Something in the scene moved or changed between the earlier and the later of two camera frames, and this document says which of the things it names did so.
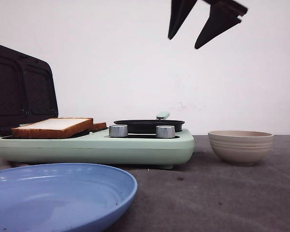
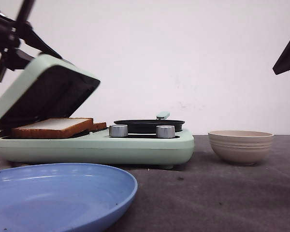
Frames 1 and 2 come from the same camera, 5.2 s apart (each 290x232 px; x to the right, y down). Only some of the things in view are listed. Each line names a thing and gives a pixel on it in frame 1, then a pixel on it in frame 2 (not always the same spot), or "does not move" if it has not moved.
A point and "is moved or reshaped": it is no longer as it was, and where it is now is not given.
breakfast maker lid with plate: [22, 89] is moved or reshaped
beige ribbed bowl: [243, 147] does not move
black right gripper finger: [181, 11] to [289, 58]
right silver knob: [165, 131] does not move
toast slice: [54, 128] does not move
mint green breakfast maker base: [99, 147] does not move
